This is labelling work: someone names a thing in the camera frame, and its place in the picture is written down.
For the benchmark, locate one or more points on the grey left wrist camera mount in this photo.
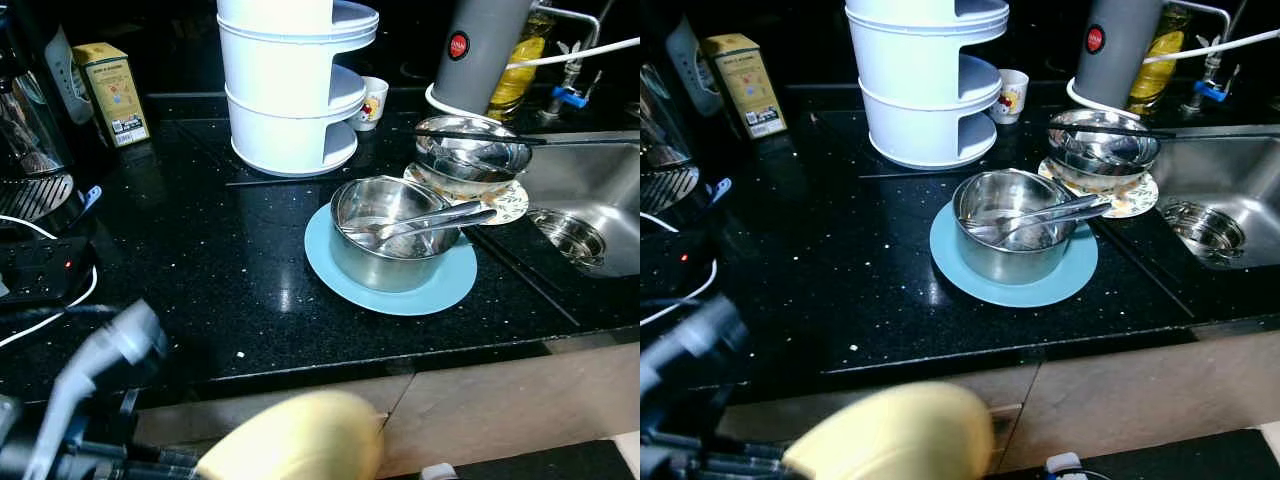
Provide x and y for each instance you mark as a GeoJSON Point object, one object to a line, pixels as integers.
{"type": "Point", "coordinates": [700, 335]}
{"type": "Point", "coordinates": [130, 335]}

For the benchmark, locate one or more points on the black steel coffee machine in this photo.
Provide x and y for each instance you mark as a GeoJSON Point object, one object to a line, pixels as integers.
{"type": "Point", "coordinates": [665, 140]}
{"type": "Point", "coordinates": [30, 130]}

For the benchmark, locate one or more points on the light blue plate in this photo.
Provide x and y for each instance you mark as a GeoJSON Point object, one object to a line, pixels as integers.
{"type": "Point", "coordinates": [400, 300]}
{"type": "Point", "coordinates": [1020, 293]}

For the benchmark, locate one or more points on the white tiered plastic rack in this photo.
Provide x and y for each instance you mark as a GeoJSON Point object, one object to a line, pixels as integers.
{"type": "Point", "coordinates": [915, 90]}
{"type": "Point", "coordinates": [290, 90]}

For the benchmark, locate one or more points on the steel pot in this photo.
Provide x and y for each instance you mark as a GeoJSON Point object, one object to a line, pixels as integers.
{"type": "Point", "coordinates": [385, 265]}
{"type": "Point", "coordinates": [1010, 260]}

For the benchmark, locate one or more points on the steel bowl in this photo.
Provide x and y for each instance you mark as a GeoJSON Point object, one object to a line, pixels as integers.
{"type": "Point", "coordinates": [470, 160]}
{"type": "Point", "coordinates": [1100, 155]}

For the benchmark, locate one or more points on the grey cylinder appliance red logo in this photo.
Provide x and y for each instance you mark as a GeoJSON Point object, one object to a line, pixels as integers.
{"type": "Point", "coordinates": [480, 50]}
{"type": "Point", "coordinates": [1110, 45]}

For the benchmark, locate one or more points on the stainless steel sink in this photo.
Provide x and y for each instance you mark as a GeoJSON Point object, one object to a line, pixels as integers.
{"type": "Point", "coordinates": [1230, 170]}
{"type": "Point", "coordinates": [590, 190]}

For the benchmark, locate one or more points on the yellow dish soap bottle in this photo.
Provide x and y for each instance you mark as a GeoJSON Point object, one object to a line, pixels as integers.
{"type": "Point", "coordinates": [1160, 60]}
{"type": "Point", "coordinates": [525, 75]}

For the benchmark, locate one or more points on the yellow carton box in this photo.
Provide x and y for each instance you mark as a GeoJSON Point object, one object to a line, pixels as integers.
{"type": "Point", "coordinates": [115, 95]}
{"type": "Point", "coordinates": [750, 90]}

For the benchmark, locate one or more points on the black power strip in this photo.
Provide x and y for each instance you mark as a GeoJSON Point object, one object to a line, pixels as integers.
{"type": "Point", "coordinates": [675, 265]}
{"type": "Point", "coordinates": [40, 270]}

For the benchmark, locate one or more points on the floral print plate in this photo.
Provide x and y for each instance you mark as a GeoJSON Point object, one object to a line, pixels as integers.
{"type": "Point", "coordinates": [505, 205]}
{"type": "Point", "coordinates": [1135, 195]}

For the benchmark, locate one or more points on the white printed mug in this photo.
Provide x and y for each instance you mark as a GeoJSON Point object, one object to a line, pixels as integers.
{"type": "Point", "coordinates": [1012, 97]}
{"type": "Point", "coordinates": [372, 105]}

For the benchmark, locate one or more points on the steel spoon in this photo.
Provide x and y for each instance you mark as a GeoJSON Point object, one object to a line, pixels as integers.
{"type": "Point", "coordinates": [1050, 215]}
{"type": "Point", "coordinates": [430, 222]}

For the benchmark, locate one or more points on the yellow plate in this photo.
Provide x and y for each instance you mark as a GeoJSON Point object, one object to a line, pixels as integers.
{"type": "Point", "coordinates": [900, 435]}
{"type": "Point", "coordinates": [300, 440]}

